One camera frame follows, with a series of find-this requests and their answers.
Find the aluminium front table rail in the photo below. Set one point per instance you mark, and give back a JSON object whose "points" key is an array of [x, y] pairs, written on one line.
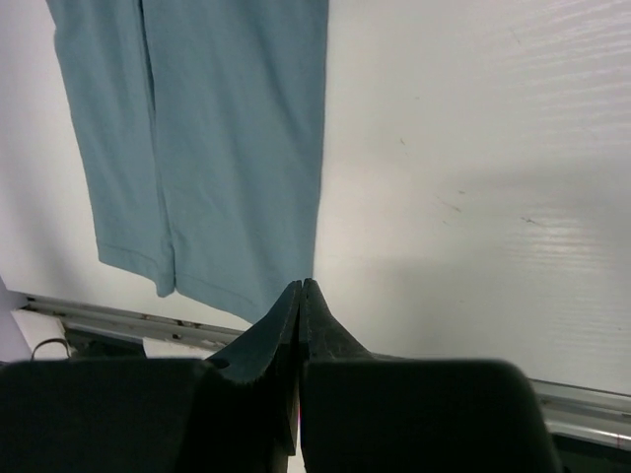
{"points": [[570, 411]]}

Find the teal blue t-shirt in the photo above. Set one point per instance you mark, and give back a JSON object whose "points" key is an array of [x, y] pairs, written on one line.
{"points": [[200, 128]]}

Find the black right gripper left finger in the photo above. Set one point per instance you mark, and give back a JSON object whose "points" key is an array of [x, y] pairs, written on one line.
{"points": [[232, 412]]}

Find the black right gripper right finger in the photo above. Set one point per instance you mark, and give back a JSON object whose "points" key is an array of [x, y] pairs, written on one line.
{"points": [[368, 415]]}

